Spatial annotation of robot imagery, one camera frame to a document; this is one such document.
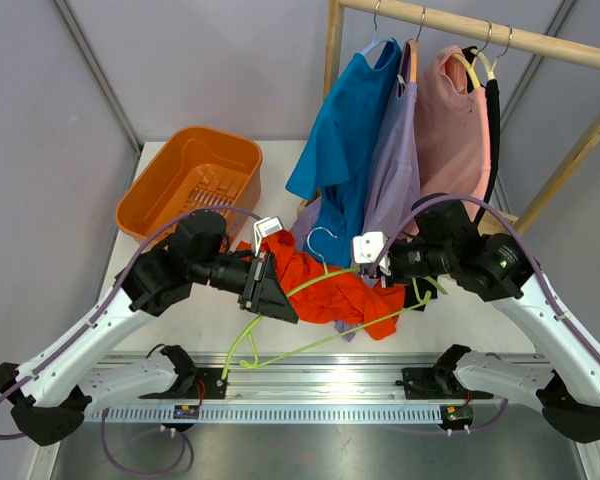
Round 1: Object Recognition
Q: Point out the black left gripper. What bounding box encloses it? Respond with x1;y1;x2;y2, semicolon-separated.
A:
190;249;299;323

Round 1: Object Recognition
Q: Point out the orange t shirt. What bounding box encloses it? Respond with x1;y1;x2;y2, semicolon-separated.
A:
235;230;406;342

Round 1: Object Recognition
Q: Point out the lime green hanger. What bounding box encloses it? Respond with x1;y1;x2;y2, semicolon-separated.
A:
220;227;452;382

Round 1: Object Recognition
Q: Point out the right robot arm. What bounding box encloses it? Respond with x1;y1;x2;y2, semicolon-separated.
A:
351;193;600;444

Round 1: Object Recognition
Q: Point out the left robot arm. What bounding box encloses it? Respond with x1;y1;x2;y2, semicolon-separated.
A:
0;205;299;446

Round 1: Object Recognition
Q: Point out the lilac t shirt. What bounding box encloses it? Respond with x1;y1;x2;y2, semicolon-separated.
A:
289;79;422;343

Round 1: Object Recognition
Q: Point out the blue t shirt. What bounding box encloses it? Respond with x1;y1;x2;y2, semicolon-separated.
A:
286;39;402;268

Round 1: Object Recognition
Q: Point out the pink t shirt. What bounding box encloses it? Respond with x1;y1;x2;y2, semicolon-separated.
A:
414;46;491;200

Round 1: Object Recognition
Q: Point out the orange brown hanger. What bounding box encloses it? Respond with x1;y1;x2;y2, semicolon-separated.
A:
401;6;426;83

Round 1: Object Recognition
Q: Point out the cream yellow hanger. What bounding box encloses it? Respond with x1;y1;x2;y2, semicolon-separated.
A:
452;21;495;88

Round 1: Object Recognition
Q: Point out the black t shirt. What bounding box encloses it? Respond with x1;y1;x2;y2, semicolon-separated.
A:
379;45;502;314

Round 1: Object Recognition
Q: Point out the light blue hanger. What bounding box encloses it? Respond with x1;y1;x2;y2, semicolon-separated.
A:
360;0;394;57

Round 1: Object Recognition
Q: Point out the orange plastic basket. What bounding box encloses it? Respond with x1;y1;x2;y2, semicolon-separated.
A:
116;126;263;242

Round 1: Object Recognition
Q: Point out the wooden clothes rack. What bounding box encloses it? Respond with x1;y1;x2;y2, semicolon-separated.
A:
323;1;600;233

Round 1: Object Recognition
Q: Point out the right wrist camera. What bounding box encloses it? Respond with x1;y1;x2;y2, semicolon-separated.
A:
351;231;387;275

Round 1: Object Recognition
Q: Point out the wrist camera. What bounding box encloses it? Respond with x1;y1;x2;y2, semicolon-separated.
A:
253;216;284;254
351;231;387;275

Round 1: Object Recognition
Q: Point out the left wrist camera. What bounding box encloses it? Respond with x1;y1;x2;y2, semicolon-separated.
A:
253;216;284;254

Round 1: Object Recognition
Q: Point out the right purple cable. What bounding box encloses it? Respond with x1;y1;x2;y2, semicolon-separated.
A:
374;193;600;436

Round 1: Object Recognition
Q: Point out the purple cable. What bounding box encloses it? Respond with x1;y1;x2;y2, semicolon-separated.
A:
0;204;264;476
374;193;600;436

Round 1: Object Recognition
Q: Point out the aluminium mounting rail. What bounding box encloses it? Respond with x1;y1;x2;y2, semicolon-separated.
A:
29;352;600;480

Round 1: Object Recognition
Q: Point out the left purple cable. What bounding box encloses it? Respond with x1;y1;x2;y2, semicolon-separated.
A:
0;204;264;476

